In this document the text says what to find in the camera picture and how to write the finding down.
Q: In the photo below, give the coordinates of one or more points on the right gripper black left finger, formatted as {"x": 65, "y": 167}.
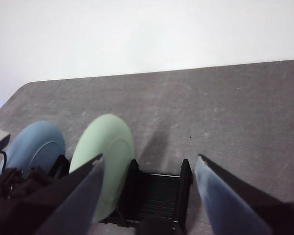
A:
{"x": 71, "y": 208}

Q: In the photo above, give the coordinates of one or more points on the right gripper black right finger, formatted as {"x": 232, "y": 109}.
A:
{"x": 235, "y": 208}

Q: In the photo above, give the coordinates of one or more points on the black plate rack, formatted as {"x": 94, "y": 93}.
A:
{"x": 159, "y": 195}

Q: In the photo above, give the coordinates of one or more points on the blue round plate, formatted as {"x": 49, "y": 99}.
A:
{"x": 31, "y": 144}

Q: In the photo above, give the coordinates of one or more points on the green round plate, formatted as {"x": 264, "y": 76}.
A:
{"x": 105, "y": 147}

